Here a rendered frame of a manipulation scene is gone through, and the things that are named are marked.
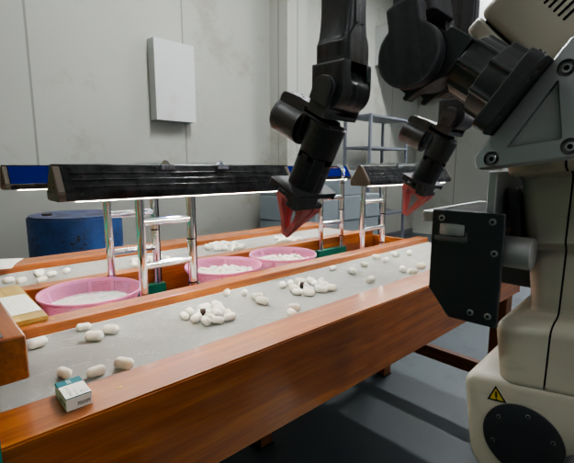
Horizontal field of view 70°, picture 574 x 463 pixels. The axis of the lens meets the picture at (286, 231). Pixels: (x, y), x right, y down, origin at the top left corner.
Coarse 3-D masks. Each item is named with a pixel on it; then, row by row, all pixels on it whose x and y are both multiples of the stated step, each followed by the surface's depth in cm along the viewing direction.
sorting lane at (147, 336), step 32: (384, 256) 170; (416, 256) 170; (256, 288) 125; (288, 288) 125; (352, 288) 125; (128, 320) 100; (160, 320) 100; (256, 320) 100; (32, 352) 82; (64, 352) 82; (96, 352) 82; (128, 352) 82; (160, 352) 82; (32, 384) 70
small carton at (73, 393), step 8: (56, 384) 62; (64, 384) 62; (72, 384) 62; (80, 384) 62; (56, 392) 61; (64, 392) 59; (72, 392) 59; (80, 392) 59; (88, 392) 60; (64, 400) 58; (72, 400) 58; (80, 400) 59; (88, 400) 60; (64, 408) 59; (72, 408) 58
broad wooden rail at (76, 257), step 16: (304, 224) 246; (176, 240) 194; (208, 240) 196; (224, 240) 202; (48, 256) 158; (64, 256) 158; (80, 256) 158; (96, 256) 162; (0, 272) 141; (16, 272) 144
